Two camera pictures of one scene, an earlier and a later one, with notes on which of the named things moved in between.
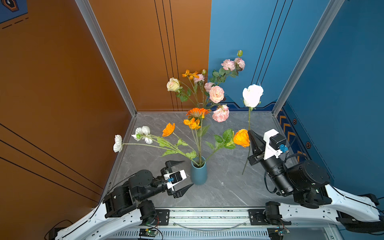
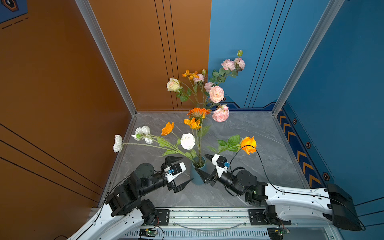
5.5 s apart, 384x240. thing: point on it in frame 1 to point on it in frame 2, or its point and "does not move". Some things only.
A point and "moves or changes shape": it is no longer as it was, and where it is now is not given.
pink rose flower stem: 228,67 does not move
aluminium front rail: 224,224 does not move
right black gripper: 258,155 to 214,173
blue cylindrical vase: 198,170 does not move
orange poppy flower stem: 190,76 does not move
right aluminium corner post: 330,13 does not move
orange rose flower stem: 229,140 moves or changes shape
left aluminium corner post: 94,28 does not move
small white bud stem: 252,95 to 196,161
